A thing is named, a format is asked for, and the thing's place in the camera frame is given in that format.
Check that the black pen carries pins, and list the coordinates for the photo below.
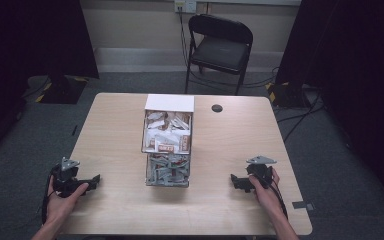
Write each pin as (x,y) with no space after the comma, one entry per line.
(74,130)

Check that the black stand base striped tape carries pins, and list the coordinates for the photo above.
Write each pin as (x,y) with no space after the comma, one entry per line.
(63,90)
(286,95)

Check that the person's left hand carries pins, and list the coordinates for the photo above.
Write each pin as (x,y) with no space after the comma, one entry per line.
(60,205)

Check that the pile of grey sachets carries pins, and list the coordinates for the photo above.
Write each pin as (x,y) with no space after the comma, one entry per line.
(168,170)

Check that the black curtain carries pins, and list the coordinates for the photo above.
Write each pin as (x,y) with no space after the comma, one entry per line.
(353,66)
(30,40)

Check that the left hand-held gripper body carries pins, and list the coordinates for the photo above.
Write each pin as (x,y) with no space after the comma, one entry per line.
(65,181)

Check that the black folding chair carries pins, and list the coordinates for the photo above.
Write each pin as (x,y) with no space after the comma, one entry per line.
(220,50)

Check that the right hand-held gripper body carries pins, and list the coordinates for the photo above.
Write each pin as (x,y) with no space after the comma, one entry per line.
(260,170)

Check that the white wall socket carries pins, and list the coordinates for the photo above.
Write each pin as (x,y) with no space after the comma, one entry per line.
(185,5)

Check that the grey tape strip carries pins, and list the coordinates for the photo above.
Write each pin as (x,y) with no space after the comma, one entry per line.
(302,205)

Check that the pile of white-brown sachets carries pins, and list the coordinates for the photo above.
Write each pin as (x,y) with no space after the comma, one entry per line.
(166,131)

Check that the person's right hand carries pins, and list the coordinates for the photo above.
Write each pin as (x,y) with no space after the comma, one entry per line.
(265,196)

